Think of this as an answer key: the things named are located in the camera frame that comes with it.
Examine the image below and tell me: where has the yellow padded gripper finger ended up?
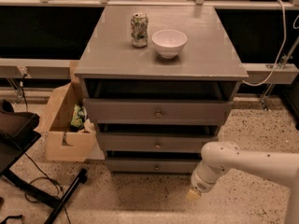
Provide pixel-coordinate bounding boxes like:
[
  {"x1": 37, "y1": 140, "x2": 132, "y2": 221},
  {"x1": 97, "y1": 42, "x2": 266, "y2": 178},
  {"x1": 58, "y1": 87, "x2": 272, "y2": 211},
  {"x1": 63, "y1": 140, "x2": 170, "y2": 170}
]
[{"x1": 186, "y1": 189, "x2": 201, "y2": 201}]

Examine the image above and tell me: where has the black office chair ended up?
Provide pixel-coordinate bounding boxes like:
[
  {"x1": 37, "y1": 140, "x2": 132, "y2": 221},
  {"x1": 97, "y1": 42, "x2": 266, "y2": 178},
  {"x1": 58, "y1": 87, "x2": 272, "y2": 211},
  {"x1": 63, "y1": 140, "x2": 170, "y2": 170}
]
[{"x1": 0, "y1": 100, "x2": 40, "y2": 175}]

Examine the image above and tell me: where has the white hanging cable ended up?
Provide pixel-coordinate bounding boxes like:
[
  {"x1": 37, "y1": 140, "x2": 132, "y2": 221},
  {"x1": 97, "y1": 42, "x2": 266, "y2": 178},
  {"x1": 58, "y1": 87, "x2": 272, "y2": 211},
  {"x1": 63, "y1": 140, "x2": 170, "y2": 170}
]
[{"x1": 242, "y1": 0, "x2": 288, "y2": 88}]

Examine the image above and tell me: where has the black floor cable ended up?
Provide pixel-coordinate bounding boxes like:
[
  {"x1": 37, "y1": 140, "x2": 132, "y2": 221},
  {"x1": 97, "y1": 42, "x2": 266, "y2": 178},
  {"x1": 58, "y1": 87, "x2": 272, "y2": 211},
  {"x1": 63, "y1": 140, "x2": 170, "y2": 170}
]
[{"x1": 13, "y1": 143, "x2": 73, "y2": 224}]

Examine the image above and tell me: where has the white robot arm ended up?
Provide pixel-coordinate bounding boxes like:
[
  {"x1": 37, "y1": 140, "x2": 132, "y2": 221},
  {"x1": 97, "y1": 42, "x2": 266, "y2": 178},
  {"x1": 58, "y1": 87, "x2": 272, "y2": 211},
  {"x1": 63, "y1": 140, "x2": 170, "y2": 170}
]
[{"x1": 187, "y1": 142, "x2": 299, "y2": 224}]

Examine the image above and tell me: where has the white ceramic bowl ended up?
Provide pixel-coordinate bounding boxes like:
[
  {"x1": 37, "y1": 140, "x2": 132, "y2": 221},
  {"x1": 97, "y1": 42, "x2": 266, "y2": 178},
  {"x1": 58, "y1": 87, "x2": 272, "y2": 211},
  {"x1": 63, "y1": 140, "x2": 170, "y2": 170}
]
[{"x1": 151, "y1": 30, "x2": 188, "y2": 59}]

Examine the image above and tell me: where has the metal frame rail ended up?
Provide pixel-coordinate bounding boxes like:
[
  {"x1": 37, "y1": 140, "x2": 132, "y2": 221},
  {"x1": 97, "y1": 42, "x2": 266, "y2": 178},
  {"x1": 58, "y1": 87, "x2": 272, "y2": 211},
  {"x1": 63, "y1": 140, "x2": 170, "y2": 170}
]
[{"x1": 0, "y1": 59, "x2": 299, "y2": 84}]

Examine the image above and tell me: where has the green white soda can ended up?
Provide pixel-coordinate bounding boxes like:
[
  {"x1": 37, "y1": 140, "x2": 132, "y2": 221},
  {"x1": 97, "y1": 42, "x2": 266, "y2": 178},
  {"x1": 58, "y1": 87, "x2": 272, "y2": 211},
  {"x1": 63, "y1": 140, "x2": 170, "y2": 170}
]
[{"x1": 131, "y1": 12, "x2": 149, "y2": 48}]

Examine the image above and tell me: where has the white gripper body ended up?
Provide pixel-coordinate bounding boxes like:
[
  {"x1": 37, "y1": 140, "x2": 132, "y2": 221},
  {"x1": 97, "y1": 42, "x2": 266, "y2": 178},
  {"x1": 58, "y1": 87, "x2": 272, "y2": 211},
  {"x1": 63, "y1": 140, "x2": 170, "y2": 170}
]
[{"x1": 191, "y1": 161, "x2": 225, "y2": 193}]

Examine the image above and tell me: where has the black stand leg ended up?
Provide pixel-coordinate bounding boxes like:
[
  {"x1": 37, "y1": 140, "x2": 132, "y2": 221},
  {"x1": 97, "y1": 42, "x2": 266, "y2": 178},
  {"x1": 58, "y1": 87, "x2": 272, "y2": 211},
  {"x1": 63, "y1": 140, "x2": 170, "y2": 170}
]
[{"x1": 3, "y1": 169, "x2": 87, "y2": 224}]

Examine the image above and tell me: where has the open cardboard box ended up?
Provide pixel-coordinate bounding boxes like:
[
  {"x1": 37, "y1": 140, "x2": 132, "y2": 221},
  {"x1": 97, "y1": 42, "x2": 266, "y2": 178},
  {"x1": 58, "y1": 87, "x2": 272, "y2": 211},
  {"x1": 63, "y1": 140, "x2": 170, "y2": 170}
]
[{"x1": 36, "y1": 61, "x2": 97, "y2": 162}]

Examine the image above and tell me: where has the green snack bag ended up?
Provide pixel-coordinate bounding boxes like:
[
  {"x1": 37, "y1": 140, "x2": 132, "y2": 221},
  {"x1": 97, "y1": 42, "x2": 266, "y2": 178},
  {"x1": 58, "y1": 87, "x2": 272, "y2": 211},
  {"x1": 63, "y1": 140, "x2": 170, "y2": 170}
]
[{"x1": 70, "y1": 105, "x2": 87, "y2": 130}]

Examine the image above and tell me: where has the grey wooden drawer cabinet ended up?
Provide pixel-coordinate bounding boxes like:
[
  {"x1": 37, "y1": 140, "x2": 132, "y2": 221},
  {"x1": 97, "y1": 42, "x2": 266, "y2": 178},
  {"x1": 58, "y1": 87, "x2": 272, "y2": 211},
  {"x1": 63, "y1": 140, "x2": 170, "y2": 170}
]
[{"x1": 74, "y1": 5, "x2": 249, "y2": 175}]

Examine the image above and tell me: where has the grey drawer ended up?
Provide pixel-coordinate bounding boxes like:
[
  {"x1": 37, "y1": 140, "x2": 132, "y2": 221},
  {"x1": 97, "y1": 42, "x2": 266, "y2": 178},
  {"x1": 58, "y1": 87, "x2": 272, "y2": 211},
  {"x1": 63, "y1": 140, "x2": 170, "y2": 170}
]
[
  {"x1": 105, "y1": 159, "x2": 199, "y2": 174},
  {"x1": 97, "y1": 133, "x2": 218, "y2": 153},
  {"x1": 83, "y1": 98, "x2": 233, "y2": 126}
]

